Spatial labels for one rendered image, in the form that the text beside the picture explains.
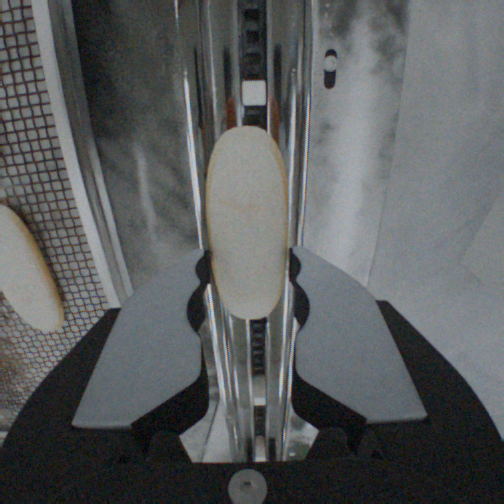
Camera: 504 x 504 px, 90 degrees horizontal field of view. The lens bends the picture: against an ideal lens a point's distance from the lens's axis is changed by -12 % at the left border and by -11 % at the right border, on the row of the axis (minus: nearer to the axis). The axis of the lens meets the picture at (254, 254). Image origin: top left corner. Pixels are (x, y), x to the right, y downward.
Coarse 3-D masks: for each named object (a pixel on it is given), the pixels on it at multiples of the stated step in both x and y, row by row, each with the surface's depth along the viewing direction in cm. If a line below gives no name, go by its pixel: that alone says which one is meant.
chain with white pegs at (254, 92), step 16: (240, 0) 15; (256, 0) 15; (256, 32) 16; (256, 48) 16; (256, 64) 17; (256, 96) 15; (256, 112) 18; (256, 320) 28; (256, 336) 28; (256, 352) 29; (256, 368) 31; (256, 384) 30; (256, 400) 29; (256, 416) 36; (256, 432) 37; (256, 448) 36
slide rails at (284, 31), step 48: (288, 0) 14; (288, 48) 16; (288, 96) 17; (288, 144) 18; (288, 192) 20; (288, 288) 24; (240, 336) 27; (288, 336) 27; (240, 384) 30; (240, 432) 35
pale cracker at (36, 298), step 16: (0, 208) 15; (0, 224) 15; (16, 224) 15; (0, 240) 15; (16, 240) 15; (32, 240) 16; (0, 256) 15; (16, 256) 16; (32, 256) 16; (0, 272) 16; (16, 272) 16; (32, 272) 17; (48, 272) 17; (16, 288) 17; (32, 288) 17; (48, 288) 17; (16, 304) 17; (32, 304) 17; (48, 304) 18; (32, 320) 18; (48, 320) 19
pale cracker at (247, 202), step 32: (256, 128) 11; (224, 160) 11; (256, 160) 11; (224, 192) 12; (256, 192) 12; (224, 224) 12; (256, 224) 12; (288, 224) 13; (224, 256) 13; (256, 256) 13; (224, 288) 14; (256, 288) 14
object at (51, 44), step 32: (32, 0) 11; (32, 32) 12; (32, 64) 12; (64, 64) 12; (64, 96) 12; (32, 128) 14; (64, 128) 14; (64, 160) 15; (64, 192) 16; (64, 224) 16; (96, 224) 16; (96, 256) 18; (0, 320) 19; (64, 320) 20; (32, 352) 21; (0, 384) 22
